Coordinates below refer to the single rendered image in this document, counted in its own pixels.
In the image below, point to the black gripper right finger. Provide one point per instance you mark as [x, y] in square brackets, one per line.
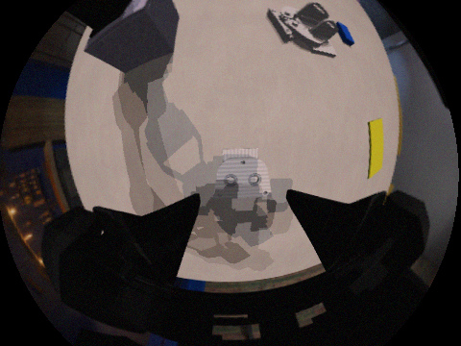
[331, 226]

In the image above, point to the blue rectangular block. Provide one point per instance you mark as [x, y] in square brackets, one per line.
[345, 34]

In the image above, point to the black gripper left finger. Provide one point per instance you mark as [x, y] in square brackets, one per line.
[160, 236]

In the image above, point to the yellow flat rectangular plate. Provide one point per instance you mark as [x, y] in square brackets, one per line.
[376, 143]

